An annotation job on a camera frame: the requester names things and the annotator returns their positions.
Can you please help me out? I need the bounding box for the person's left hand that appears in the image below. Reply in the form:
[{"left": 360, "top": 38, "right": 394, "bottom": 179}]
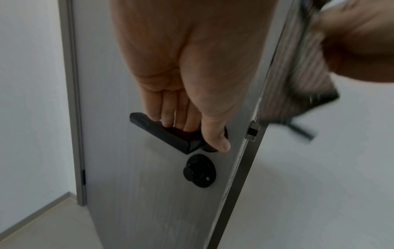
[{"left": 109, "top": 0, "right": 278, "bottom": 153}]

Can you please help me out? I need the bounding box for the person's right hand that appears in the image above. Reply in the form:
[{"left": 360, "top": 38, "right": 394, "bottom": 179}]
[{"left": 314, "top": 0, "right": 394, "bottom": 85}]

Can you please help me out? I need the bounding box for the grey cleaning cloth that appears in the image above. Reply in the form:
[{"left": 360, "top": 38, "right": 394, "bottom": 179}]
[{"left": 259, "top": 0, "right": 341, "bottom": 142}]

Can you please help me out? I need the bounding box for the black door handle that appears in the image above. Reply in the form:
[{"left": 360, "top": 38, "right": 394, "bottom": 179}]
[{"left": 129, "top": 112, "right": 230, "bottom": 155}]

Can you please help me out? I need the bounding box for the grey door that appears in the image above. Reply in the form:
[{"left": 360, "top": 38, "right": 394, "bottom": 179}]
[{"left": 72, "top": 0, "right": 304, "bottom": 249}]

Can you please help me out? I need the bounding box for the steel latch plate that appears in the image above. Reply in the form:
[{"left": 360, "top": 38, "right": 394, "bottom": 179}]
[{"left": 246, "top": 121, "right": 262, "bottom": 142}]

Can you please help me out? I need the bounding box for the black thumb-turn lock knob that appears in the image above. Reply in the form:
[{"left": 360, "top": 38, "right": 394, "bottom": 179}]
[{"left": 183, "top": 153, "right": 217, "bottom": 188}]

